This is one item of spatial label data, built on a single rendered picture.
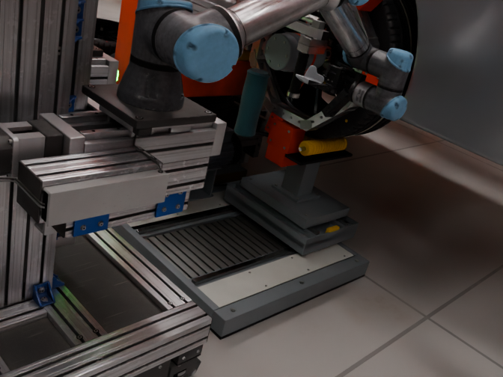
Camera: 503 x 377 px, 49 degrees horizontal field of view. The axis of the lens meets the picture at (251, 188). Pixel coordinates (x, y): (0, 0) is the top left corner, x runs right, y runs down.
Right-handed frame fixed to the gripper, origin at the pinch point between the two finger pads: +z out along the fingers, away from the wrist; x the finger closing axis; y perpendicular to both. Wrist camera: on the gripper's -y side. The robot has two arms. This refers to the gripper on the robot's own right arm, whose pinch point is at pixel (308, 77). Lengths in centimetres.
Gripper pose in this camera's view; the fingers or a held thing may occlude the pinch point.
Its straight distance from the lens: 185.9
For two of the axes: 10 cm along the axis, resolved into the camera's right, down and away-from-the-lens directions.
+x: -7.1, 1.4, -6.9
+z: -6.7, -4.5, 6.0
